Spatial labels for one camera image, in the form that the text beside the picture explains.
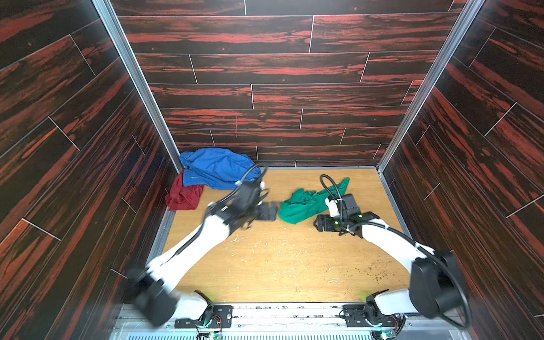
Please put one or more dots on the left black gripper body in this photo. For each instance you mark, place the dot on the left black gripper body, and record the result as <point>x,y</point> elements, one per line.
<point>258,208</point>

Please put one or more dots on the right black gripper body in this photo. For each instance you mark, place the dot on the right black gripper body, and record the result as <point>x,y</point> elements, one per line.
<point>328,223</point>

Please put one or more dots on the green cloth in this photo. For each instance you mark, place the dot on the green cloth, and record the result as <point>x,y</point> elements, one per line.
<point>303,205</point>

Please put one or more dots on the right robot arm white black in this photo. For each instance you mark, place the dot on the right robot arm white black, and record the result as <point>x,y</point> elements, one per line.
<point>436,288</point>

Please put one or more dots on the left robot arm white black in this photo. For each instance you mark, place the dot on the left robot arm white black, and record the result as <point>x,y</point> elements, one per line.
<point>152,289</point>

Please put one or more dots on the blue cloth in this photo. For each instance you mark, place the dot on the blue cloth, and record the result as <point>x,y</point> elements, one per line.
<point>218,169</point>

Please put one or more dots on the red cloth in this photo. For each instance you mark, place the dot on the red cloth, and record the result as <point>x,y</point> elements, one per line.
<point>183,198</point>

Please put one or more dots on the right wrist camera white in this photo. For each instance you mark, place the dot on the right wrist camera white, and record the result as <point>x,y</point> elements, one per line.
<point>333,207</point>

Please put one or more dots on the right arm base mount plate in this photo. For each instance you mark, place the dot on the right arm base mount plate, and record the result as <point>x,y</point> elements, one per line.
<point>368,315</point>

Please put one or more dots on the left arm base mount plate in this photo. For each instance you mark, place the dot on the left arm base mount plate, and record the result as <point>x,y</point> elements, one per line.
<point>214,317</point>

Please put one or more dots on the aluminium front rail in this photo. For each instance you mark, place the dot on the aluminium front rail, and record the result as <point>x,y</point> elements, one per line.
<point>286,321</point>

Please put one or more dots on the right corner aluminium post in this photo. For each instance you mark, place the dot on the right corner aluminium post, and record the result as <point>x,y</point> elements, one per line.
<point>452,42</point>

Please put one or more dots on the corner aluminium post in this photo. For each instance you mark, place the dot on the corner aluminium post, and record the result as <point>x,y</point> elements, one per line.
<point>115,30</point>
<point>452,42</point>

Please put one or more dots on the left corner aluminium post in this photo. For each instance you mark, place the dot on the left corner aluminium post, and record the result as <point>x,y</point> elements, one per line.
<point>115,30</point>

